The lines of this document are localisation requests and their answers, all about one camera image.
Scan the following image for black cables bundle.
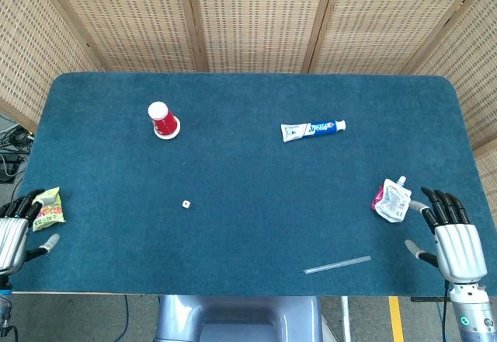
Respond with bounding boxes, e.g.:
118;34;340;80
0;114;35;183

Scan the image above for clear plastic straw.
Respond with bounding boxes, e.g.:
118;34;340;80
303;255;373;275

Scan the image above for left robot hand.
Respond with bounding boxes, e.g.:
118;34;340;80
0;189;61;277

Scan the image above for red paper cup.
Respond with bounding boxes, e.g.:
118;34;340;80
147;101;182;141

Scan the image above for woven bamboo folding screen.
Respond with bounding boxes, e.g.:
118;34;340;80
0;0;497;199

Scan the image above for robot torso base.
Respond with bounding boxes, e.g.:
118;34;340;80
155;295;324;342

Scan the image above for green snack packet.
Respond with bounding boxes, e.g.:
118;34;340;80
30;186;66;232

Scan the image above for yellow floor tape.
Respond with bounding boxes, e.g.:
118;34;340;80
388;295;405;342

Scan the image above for blue white toothpaste tube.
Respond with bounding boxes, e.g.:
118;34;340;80
280;120;347;143

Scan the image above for blue table mat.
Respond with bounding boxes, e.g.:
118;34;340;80
7;72;486;298

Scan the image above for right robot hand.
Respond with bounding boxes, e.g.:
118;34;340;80
404;186;488;283

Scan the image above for white table leg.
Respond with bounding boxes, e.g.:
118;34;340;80
340;295;352;342

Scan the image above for white spouted drink pouch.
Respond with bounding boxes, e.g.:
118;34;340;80
370;175;412;224

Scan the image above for blue cable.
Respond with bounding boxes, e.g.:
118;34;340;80
115;295;130;342

